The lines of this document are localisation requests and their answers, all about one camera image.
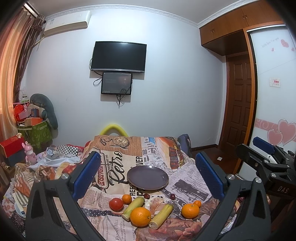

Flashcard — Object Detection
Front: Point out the small tangerine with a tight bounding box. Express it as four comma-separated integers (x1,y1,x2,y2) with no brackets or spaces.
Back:
193,200,202,208
121,194,132,204

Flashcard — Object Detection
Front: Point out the long green corn piece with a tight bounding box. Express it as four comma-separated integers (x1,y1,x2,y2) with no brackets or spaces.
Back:
121,196,144,221

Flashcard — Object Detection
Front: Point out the peeled pomelo segment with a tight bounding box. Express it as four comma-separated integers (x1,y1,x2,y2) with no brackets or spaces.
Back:
144,197,164,214

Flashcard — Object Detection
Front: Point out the large orange front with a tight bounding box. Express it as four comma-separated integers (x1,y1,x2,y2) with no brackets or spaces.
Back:
130,207,151,227

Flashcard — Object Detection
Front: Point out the short yellow corn piece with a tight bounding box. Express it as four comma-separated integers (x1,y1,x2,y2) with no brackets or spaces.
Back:
149,204,174,230

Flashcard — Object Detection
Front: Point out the dark purple round plate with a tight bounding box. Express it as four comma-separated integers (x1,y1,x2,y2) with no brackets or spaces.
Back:
127,165,169,191

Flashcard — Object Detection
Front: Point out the green storage box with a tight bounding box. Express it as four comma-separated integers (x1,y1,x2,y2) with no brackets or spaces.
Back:
18,121,53,149

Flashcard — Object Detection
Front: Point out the red tomato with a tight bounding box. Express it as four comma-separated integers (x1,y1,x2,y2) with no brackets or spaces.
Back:
109,198,125,212

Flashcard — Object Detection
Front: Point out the red gift box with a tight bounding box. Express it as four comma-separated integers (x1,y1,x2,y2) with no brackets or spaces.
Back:
0,136,25,158

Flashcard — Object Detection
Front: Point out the large black wall television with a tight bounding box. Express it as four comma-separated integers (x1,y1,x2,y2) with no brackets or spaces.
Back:
90,41,147,73

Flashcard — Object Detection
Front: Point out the dark red grape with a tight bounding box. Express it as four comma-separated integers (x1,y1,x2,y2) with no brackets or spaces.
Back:
144,193,150,199
170,193,176,200

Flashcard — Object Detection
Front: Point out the white wardrobe heart door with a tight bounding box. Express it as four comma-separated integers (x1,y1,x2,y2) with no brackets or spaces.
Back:
238,25,296,181

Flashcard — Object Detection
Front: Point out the patterned bed linen pile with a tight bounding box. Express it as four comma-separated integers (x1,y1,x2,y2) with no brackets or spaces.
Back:
1,145,84,235

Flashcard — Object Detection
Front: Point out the orange pink curtain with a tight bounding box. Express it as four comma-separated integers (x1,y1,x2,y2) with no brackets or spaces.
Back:
1,6,45,141

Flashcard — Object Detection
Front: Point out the pink rabbit toy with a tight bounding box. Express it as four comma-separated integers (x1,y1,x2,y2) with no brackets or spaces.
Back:
22,141,37,165

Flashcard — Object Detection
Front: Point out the retro newspaper print tablecloth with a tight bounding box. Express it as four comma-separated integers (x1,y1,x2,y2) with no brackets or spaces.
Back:
78,135,219,240

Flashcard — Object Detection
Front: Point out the brown overhead wooden cabinet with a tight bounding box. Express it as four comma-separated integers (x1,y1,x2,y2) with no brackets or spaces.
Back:
200,1,282,56

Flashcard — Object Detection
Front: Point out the brown wooden door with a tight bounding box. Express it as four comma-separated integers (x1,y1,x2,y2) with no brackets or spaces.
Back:
219,52,252,158

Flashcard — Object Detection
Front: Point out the white air conditioner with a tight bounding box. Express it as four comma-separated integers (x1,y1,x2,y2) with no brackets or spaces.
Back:
44,11,91,37

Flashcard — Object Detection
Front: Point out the small black wall monitor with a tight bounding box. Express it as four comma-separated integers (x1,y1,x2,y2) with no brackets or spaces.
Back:
101,72,132,95

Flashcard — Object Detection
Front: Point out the blue chair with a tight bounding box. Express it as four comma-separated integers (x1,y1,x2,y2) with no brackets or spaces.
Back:
177,134,193,158

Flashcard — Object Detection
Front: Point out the large orange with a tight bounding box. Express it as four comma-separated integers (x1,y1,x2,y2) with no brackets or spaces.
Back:
130,207,151,227
181,203,200,219

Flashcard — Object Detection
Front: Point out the grey plush shark toy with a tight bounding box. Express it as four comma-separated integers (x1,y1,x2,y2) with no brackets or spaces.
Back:
30,93,58,130

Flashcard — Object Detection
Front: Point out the yellow foam chair back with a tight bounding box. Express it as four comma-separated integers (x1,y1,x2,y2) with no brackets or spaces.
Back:
100,123,128,137

